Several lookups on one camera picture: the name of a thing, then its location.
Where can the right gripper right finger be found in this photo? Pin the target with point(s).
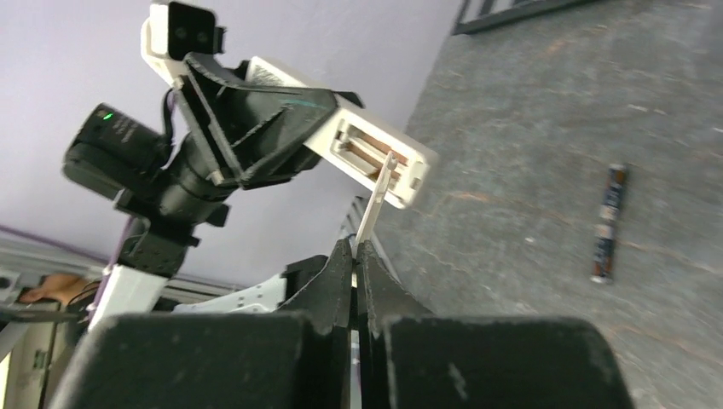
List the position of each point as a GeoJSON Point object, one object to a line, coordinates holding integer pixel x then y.
{"type": "Point", "coordinates": [412, 358]}

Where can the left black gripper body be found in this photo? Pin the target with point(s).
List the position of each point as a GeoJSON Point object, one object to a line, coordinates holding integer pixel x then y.
{"type": "Point", "coordinates": [223, 169]}

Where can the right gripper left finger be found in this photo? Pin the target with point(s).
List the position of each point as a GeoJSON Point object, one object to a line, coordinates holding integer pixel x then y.
{"type": "Point", "coordinates": [297, 357]}

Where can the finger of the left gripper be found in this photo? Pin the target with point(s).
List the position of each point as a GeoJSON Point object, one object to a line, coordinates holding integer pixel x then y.
{"type": "Point", "coordinates": [265, 125]}

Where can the long white remote control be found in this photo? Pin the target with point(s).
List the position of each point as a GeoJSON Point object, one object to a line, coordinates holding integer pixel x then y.
{"type": "Point", "coordinates": [352, 139]}

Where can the white battery cover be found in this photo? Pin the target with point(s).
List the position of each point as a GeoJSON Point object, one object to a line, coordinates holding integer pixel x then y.
{"type": "Point", "coordinates": [375, 203]}

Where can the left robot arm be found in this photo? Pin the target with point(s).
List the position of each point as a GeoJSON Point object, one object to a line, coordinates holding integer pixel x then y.
{"type": "Point", "coordinates": [156, 179]}

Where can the person in background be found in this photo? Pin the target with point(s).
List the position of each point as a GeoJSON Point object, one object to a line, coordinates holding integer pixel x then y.
{"type": "Point", "coordinates": [73, 292]}

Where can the black white chessboard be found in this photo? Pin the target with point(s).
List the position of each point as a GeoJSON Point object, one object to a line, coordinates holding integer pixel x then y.
{"type": "Point", "coordinates": [479, 16]}

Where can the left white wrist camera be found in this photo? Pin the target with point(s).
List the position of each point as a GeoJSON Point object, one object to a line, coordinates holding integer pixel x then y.
{"type": "Point", "coordinates": [174, 29]}

